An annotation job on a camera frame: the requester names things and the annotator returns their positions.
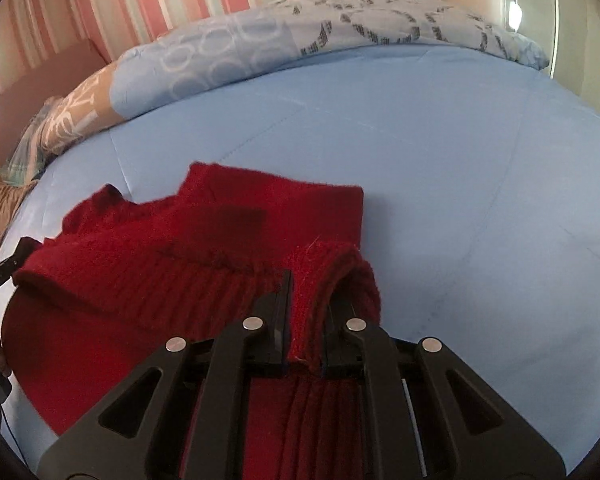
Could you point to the white wardrobe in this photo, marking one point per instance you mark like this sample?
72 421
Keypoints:
570 35

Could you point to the white night light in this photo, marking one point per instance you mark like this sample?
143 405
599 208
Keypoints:
514 14

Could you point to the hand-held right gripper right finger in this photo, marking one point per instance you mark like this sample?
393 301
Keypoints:
337 340

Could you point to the brown cloth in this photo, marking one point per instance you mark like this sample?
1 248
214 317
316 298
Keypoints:
0 220

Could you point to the person's left hand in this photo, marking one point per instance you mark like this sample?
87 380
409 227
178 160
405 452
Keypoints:
1 355

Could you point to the blue and tan patterned duvet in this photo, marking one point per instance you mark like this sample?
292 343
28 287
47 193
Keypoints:
220 55

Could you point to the plaid pillow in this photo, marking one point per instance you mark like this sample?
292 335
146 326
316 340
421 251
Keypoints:
27 155

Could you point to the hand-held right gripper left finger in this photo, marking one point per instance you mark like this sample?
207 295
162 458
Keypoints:
277 320

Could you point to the red knitted sweater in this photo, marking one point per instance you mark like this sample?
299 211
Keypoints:
145 260

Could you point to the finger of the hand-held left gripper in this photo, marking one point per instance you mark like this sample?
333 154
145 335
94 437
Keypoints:
5 267

